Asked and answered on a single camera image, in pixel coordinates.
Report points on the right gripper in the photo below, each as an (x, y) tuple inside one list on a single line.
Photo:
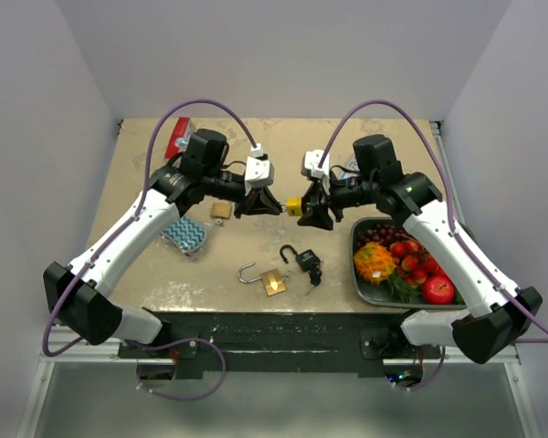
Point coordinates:
[(317, 216)]

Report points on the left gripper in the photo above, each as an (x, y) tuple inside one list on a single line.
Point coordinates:
[(259, 202)]

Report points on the yellow padlock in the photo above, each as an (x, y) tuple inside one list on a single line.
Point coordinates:
[(293, 206)]

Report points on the black padlock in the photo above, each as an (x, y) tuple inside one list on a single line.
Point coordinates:
[(307, 260)]

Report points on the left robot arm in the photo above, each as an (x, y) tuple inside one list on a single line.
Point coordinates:
[(78, 292)]

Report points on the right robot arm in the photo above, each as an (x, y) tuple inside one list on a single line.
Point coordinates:
[(492, 318)]

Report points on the small brass padlock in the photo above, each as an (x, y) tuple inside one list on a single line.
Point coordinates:
[(221, 210)]

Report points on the silver toothpaste box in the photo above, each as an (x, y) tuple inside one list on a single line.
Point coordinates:
[(352, 166)]

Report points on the dark grapes bunch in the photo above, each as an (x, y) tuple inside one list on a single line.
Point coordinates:
[(383, 234)]

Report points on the large brass padlock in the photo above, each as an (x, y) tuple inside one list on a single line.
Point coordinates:
[(273, 280)]

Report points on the blue zigzag pouch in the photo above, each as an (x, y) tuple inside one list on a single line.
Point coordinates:
[(187, 235)]

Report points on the grey fruit tray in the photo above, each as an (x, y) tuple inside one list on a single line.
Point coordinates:
[(394, 292)]

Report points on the red box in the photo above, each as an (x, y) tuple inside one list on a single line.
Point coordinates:
[(180, 137)]

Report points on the red lychee cluster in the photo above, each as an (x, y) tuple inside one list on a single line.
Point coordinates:
[(414, 263)]

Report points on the red apple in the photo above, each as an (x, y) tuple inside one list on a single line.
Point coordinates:
[(438, 290)]

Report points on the black mounting base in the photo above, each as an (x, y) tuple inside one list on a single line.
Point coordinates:
[(363, 344)]

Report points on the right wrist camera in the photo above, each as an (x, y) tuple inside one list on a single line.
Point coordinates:
[(314, 165)]

